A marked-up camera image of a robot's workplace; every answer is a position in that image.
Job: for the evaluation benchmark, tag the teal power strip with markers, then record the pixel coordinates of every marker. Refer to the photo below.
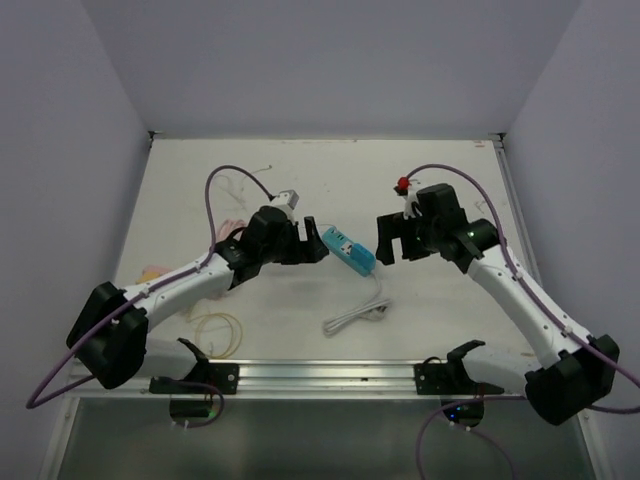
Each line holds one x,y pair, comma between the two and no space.
337,243

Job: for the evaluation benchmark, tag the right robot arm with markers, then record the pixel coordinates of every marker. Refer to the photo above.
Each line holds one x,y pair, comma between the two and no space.
571,369

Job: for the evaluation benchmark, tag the aluminium rail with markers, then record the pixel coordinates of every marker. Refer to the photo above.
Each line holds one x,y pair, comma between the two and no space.
359,380

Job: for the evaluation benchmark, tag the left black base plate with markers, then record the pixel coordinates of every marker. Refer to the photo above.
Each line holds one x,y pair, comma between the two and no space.
179,367

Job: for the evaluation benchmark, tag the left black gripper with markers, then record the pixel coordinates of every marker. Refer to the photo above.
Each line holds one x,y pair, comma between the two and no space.
309,251

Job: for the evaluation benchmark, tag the pink power strip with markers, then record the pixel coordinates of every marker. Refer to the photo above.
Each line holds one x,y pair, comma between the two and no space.
152,272

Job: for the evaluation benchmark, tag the blue plug adapter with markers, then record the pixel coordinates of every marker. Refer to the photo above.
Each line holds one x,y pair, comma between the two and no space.
360,259

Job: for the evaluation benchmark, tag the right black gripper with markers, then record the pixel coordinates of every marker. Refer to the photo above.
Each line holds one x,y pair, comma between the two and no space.
392,227

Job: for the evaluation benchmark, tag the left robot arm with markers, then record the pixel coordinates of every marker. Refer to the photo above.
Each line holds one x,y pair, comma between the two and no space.
110,337

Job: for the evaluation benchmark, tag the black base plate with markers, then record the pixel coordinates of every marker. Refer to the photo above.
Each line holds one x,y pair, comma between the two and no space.
179,367
469,369

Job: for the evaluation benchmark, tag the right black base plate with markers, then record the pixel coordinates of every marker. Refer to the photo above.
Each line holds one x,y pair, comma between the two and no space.
469,369

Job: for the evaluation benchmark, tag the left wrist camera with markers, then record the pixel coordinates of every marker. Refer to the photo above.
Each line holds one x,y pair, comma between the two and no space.
286,199

